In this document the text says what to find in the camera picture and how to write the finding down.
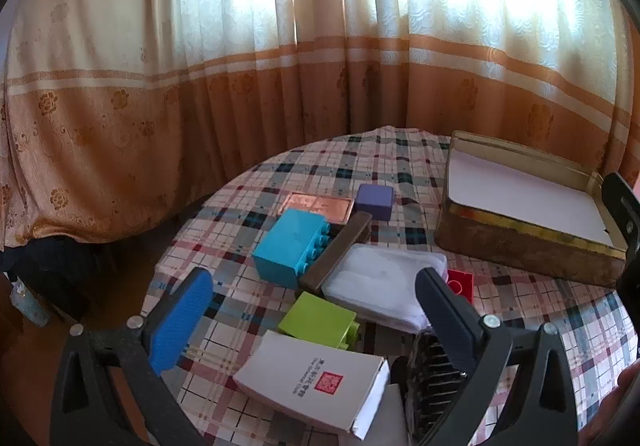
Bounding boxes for blue building block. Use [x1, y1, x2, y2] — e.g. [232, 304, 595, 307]
[251, 208, 333, 290]

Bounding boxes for brown wooden brush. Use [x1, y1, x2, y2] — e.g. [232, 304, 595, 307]
[299, 212, 373, 294]

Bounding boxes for black ridged comb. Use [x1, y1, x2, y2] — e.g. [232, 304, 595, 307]
[390, 330, 476, 446]

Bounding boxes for golden tin box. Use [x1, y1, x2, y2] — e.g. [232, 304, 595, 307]
[434, 130, 628, 289]

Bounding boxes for purple block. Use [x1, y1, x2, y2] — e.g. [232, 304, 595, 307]
[354, 183, 394, 222]

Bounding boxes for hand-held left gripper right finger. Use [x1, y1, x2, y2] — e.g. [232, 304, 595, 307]
[414, 267, 581, 446]

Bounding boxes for dark furniture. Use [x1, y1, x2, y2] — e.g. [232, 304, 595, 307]
[0, 236, 101, 322]

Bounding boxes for pink metal plate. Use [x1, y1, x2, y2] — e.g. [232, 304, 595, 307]
[277, 192, 357, 227]

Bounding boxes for white card box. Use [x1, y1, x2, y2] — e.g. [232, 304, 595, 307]
[232, 330, 391, 442]

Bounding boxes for white paper liner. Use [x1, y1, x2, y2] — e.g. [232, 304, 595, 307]
[446, 146, 615, 247]

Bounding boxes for cream and orange curtain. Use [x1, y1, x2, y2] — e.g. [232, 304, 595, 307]
[0, 0, 640, 252]

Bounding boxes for green building block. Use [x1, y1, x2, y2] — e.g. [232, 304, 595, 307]
[277, 291, 362, 352]

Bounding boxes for red building block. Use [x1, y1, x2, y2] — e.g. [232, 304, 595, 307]
[445, 268, 475, 304]

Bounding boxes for small plastic bottle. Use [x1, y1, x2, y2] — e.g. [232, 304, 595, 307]
[9, 276, 50, 328]

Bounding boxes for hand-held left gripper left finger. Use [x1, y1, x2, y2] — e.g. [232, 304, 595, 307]
[50, 267, 216, 446]

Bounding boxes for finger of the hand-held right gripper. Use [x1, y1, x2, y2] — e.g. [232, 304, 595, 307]
[601, 171, 640, 257]

